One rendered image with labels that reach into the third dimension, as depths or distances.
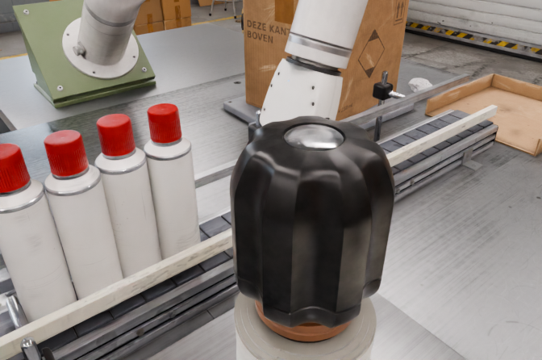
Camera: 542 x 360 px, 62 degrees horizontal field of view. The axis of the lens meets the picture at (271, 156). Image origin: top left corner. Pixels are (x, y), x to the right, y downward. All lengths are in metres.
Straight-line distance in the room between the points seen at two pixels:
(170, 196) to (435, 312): 0.35
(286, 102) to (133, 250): 0.26
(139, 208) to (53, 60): 0.82
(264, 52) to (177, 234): 0.57
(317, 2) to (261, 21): 0.44
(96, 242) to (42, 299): 0.08
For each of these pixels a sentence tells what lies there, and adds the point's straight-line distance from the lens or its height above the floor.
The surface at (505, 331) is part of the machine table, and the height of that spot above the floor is 0.83.
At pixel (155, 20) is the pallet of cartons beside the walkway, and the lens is 4.05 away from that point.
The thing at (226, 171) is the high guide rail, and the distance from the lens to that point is 0.61.
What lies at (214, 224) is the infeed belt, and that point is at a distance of 0.65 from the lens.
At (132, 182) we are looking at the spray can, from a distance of 0.49.
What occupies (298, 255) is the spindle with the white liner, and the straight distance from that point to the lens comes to 0.20.
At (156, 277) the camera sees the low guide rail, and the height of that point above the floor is 0.91.
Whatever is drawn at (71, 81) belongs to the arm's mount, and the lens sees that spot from 1.25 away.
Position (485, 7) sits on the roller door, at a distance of 4.98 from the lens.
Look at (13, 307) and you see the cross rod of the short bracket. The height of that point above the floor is 0.91.
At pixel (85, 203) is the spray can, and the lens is 0.47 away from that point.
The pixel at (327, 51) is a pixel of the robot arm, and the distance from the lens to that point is 0.57.
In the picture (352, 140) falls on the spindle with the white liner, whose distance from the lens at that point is 0.21.
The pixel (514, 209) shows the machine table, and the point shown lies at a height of 0.83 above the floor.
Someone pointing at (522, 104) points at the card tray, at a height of 0.83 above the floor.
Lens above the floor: 1.28
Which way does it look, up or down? 29 degrees down
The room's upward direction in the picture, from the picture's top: straight up
